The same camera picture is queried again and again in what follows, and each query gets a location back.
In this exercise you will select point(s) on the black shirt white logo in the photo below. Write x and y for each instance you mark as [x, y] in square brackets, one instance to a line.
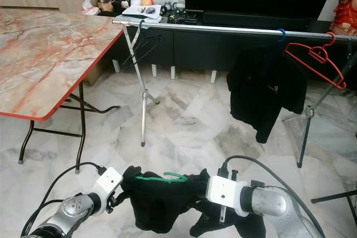
[156, 204]

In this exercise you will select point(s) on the green plastic hanger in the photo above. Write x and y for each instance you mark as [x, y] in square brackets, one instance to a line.
[153, 178]

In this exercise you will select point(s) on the thin black hanger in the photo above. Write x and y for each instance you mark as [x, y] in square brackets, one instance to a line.
[141, 26]

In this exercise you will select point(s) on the blue plastic hanger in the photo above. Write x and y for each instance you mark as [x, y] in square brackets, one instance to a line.
[284, 35]

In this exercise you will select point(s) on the red plastic hanger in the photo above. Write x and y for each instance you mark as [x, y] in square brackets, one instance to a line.
[319, 55]

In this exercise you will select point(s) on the marble top folding table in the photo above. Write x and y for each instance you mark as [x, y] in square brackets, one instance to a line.
[50, 59]

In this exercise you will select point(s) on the black polo shirt gold logo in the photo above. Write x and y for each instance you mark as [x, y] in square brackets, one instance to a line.
[262, 87]

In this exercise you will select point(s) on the white paper stack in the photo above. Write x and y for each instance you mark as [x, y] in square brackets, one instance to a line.
[141, 13]

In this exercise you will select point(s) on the pink tissue pack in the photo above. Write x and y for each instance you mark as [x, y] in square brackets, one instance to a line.
[90, 8]

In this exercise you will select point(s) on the silver metal clothes rack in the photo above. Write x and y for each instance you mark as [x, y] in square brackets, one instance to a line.
[212, 28]

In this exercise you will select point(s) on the black mouse plush toy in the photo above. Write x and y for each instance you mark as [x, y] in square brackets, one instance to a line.
[120, 3]

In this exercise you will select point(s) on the white blue ball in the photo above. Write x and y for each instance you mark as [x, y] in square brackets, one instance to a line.
[136, 1]

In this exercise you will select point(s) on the red lid glass jar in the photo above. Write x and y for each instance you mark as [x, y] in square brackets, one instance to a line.
[104, 0]

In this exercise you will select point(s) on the orange yellow ball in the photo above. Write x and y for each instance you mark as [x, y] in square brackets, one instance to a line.
[147, 2]

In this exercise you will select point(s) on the small clear bottle green band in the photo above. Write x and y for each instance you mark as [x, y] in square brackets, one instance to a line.
[181, 1]

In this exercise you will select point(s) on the black soundbar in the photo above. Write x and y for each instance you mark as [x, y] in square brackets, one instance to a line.
[251, 19]

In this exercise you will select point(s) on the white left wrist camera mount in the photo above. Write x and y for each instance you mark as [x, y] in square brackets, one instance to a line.
[107, 184]

